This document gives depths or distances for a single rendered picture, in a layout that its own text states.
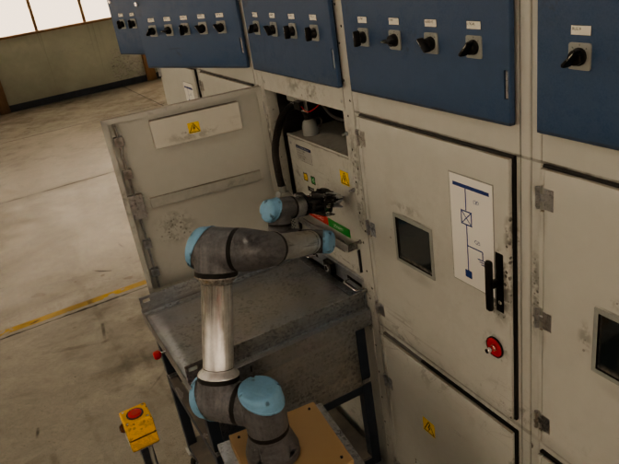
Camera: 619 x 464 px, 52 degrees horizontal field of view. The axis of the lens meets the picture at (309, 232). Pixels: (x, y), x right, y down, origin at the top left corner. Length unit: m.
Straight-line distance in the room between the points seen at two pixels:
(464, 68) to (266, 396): 0.94
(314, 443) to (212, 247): 0.63
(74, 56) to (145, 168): 10.68
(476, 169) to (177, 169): 1.38
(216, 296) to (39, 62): 11.57
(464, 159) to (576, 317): 0.43
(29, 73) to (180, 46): 10.34
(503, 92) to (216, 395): 1.04
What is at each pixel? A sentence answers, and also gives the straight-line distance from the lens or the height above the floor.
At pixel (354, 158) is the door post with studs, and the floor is 1.42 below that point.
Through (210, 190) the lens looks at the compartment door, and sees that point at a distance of 2.60.
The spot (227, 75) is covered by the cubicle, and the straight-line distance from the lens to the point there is 2.87.
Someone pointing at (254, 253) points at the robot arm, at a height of 1.37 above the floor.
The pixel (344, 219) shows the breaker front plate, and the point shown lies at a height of 1.13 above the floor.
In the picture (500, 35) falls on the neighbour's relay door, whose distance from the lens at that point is 1.39.
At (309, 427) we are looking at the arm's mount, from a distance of 1.92.
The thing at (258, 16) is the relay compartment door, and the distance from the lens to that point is 2.38.
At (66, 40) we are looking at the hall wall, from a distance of 13.14.
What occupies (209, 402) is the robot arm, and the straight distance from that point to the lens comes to 1.78.
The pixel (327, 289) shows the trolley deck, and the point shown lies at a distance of 2.45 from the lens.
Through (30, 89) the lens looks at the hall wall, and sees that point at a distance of 13.13.
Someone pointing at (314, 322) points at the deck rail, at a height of 0.87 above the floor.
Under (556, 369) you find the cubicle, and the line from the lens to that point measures 1.60.
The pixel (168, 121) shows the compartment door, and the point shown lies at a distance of 2.50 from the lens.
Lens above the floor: 2.06
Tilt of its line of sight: 24 degrees down
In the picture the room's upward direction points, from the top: 9 degrees counter-clockwise
